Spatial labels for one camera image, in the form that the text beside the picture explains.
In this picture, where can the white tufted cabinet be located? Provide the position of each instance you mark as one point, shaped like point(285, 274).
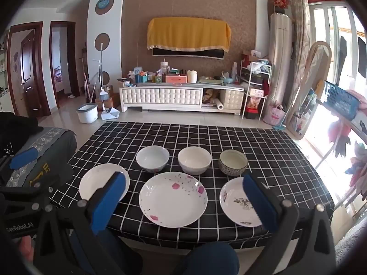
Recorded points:
point(160, 97)

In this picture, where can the teal box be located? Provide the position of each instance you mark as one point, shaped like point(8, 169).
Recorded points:
point(141, 78)

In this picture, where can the white mop bucket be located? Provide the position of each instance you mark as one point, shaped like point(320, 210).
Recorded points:
point(87, 113)

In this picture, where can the hanging pink clothes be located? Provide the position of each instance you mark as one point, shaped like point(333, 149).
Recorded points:
point(339, 131)

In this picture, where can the standing air conditioner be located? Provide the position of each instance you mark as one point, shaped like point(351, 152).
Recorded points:
point(281, 57)

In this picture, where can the white bowl with red print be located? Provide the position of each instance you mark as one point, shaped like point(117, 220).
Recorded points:
point(152, 156)

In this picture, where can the blue wall clock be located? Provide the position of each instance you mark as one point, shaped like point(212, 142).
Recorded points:
point(103, 4)

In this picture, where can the blue plastic basket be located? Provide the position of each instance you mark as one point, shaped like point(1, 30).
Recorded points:
point(339, 100)

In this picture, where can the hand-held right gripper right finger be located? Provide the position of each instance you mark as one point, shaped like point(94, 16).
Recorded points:
point(258, 203)

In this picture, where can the patterned curtain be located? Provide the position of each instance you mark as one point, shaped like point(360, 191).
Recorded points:
point(301, 28)

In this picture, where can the white paper roll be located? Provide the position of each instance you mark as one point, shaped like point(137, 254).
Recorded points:
point(220, 106)

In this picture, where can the yellow cloth cover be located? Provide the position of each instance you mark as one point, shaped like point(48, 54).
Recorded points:
point(189, 33)

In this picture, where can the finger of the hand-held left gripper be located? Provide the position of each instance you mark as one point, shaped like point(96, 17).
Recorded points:
point(25, 196)
point(24, 157)

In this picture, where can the cardboard box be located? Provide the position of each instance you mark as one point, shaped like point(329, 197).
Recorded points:
point(110, 98)

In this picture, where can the wall television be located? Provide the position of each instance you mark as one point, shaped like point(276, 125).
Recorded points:
point(212, 53)

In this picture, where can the dark patterned bowl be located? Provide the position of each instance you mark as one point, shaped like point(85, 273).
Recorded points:
point(233, 160)

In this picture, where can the plain white plate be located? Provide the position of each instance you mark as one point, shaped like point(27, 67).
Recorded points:
point(91, 183)

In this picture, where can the white plate with pink petals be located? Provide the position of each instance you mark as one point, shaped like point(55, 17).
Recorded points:
point(172, 200)

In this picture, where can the cream white bowl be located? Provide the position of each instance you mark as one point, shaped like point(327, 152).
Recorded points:
point(195, 159)

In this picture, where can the black cloth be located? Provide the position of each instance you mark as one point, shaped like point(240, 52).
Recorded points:
point(17, 123)

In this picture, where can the standing arched mirror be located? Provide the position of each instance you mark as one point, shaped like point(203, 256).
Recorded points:
point(308, 91)

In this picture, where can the brown door frame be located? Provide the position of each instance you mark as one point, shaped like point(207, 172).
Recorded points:
point(73, 63)

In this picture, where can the dark cloth with yellow print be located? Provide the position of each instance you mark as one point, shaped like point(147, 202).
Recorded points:
point(43, 174)

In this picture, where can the person's blue trouser leg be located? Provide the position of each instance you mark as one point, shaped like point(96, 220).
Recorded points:
point(114, 252)
point(212, 259)

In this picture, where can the white mop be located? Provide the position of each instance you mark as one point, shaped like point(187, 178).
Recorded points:
point(101, 71)

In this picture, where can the brown round wall disc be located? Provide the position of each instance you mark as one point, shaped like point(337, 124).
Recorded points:
point(106, 77)
point(102, 41)

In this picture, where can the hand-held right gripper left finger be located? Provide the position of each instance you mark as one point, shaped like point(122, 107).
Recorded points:
point(112, 194)

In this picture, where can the black checked tablecloth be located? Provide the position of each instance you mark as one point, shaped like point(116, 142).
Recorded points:
point(183, 134)

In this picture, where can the white plate with grey print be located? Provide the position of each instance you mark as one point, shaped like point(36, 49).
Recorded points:
point(233, 200)

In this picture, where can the brown wooden door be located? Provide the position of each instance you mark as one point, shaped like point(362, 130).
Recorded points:
point(28, 71)

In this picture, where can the white jar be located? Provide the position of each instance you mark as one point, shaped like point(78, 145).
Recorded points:
point(192, 76)

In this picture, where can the white metal rack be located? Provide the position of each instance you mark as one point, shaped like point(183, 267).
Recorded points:
point(252, 91)

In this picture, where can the white dustpan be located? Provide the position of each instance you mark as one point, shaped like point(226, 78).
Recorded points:
point(109, 115)

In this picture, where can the pink bag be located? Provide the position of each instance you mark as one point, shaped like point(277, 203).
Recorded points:
point(273, 114)

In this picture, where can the grey fabric sofa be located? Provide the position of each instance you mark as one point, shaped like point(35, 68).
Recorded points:
point(351, 252)

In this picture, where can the red artificial flowers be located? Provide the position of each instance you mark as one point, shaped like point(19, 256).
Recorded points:
point(279, 0)

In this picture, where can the coral storage box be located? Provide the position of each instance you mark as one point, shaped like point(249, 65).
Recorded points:
point(176, 78)

